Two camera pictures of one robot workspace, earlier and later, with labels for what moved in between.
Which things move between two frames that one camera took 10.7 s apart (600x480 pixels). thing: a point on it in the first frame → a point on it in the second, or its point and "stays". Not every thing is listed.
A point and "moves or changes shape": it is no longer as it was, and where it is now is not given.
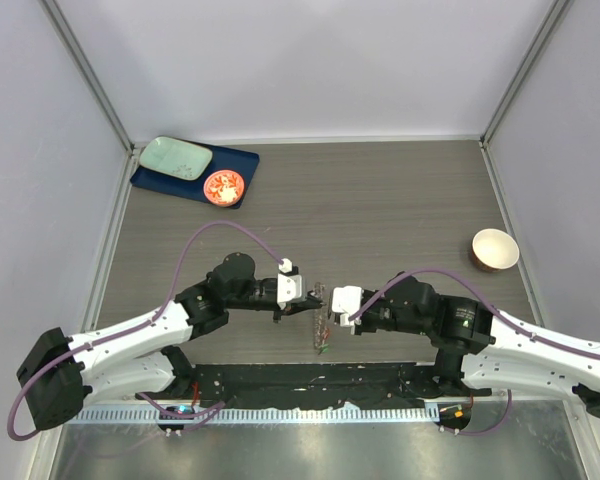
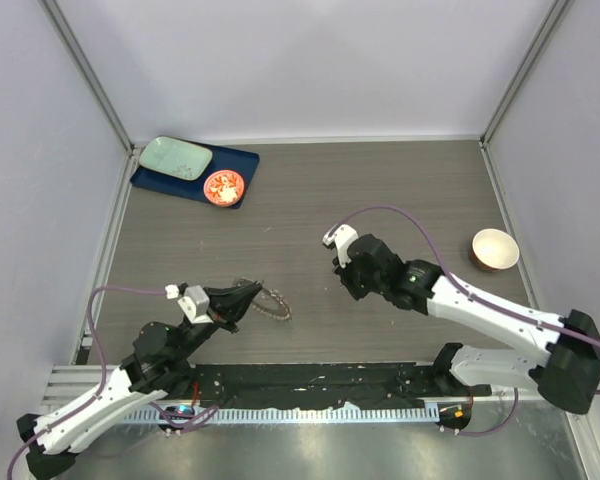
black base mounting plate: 309,385 stays
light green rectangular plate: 175,158 stays
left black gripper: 292,308 → 229,305
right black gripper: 363,326 → 355,292
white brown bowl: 494,250 stays
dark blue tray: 223,157 stays
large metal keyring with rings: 322,333 moves or changes shape
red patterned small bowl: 223,188 stays
